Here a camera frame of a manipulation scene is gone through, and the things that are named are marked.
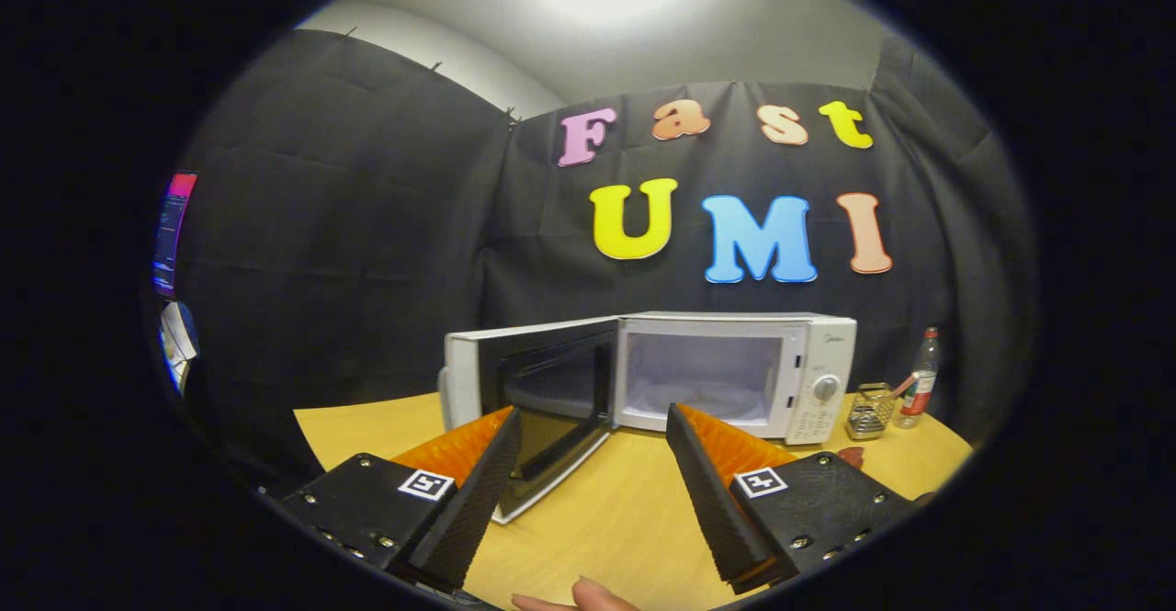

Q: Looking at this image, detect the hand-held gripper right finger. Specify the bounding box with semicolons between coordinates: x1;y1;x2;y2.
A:
665;402;915;594

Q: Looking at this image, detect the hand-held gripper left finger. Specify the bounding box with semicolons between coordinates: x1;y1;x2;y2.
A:
276;406;525;594

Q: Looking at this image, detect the white toaster oven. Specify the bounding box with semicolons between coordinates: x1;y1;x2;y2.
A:
437;311;859;526

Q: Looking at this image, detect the clear plastic water bottle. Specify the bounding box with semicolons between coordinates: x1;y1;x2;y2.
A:
896;326;942;430

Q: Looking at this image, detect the black backdrop cloth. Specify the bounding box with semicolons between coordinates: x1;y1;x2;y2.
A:
170;28;1039;483

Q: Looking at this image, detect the computer monitor screen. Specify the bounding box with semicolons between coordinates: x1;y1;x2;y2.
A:
152;171;199;301

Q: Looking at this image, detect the metal wire basket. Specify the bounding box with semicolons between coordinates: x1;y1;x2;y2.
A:
845;382;897;441

